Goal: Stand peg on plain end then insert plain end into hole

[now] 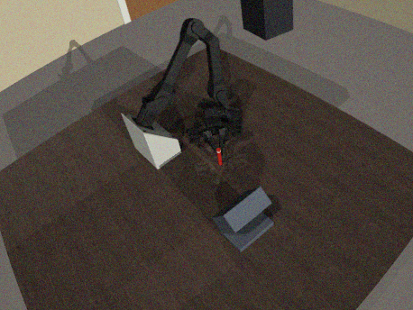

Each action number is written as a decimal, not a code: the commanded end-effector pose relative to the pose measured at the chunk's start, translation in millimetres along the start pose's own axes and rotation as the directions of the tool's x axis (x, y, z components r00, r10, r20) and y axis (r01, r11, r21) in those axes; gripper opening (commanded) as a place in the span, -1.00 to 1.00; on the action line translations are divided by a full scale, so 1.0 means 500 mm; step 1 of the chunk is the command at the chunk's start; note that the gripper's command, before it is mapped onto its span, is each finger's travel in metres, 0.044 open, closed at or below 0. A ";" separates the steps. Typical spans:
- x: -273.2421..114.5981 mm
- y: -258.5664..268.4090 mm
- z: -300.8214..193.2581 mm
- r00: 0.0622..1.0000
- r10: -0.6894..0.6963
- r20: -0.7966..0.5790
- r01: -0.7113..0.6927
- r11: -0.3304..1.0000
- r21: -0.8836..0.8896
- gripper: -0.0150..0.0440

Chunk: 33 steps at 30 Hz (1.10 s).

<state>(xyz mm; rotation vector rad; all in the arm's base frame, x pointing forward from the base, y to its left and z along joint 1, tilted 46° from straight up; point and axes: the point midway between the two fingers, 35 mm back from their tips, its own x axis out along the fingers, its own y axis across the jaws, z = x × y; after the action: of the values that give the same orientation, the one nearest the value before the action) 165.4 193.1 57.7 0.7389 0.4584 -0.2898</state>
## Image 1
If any red peg with white band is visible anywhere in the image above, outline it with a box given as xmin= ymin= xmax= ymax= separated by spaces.
xmin=216 ymin=148 xmax=223 ymax=166

